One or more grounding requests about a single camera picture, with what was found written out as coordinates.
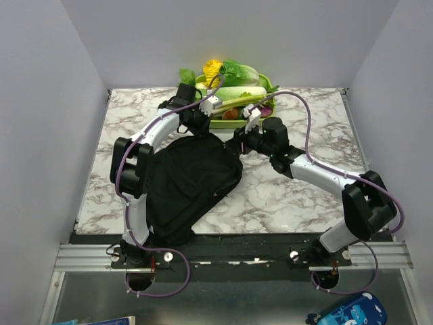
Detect aluminium rail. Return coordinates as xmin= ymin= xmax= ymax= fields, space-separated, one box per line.
xmin=54 ymin=242 xmax=414 ymax=273

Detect green celery stalks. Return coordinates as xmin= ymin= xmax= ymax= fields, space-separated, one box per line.
xmin=212 ymin=95 xmax=275 ymax=114

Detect yellow flower vegetable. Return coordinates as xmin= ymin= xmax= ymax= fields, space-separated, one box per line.
xmin=203 ymin=59 xmax=223 ymax=89

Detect green vegetable tray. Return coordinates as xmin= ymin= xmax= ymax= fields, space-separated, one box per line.
xmin=210 ymin=74 xmax=279 ymax=129

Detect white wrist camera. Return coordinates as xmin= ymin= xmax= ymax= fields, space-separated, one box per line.
xmin=242 ymin=104 xmax=261 ymax=134
xmin=199 ymin=95 xmax=223 ymax=117

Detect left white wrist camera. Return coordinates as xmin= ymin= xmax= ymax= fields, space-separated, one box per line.
xmin=199 ymin=95 xmax=223 ymax=117

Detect long white green cabbage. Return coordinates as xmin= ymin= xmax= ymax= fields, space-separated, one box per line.
xmin=214 ymin=87 xmax=267 ymax=102

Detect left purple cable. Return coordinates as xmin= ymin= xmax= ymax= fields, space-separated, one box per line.
xmin=115 ymin=74 xmax=225 ymax=298

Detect black student backpack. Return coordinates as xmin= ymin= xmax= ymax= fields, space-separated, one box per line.
xmin=146 ymin=134 xmax=243 ymax=245

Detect green leaf sprig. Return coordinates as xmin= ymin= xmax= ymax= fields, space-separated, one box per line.
xmin=178 ymin=68 xmax=196 ymax=87

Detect blue pencil case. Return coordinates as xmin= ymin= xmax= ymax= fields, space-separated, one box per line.
xmin=305 ymin=292 xmax=388 ymax=325

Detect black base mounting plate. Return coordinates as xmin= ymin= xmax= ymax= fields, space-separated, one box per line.
xmin=111 ymin=233 xmax=352 ymax=282

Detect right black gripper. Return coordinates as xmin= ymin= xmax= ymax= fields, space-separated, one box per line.
xmin=225 ymin=118 xmax=275 ymax=158

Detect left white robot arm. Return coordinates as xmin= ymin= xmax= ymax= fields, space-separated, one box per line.
xmin=110 ymin=83 xmax=220 ymax=267

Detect green lettuce head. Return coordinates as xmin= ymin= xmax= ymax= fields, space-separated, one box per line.
xmin=219 ymin=60 xmax=260 ymax=87

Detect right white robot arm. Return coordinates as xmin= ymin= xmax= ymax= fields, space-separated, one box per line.
xmin=227 ymin=118 xmax=397 ymax=265

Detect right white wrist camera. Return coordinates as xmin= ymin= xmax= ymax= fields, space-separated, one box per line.
xmin=242 ymin=104 xmax=261 ymax=134

